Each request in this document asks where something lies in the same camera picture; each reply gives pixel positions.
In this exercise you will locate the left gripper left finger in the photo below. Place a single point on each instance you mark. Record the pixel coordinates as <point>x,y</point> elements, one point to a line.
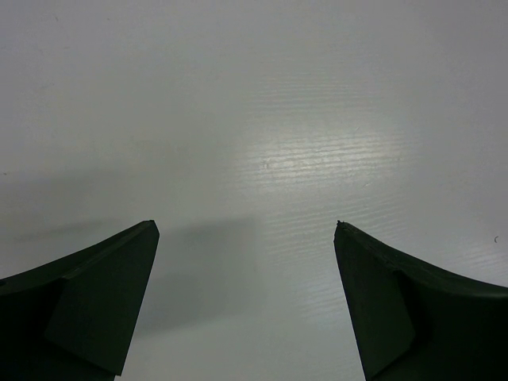
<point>74,318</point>

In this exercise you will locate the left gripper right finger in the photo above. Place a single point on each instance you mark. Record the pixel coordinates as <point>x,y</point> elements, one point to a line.
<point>415,321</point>

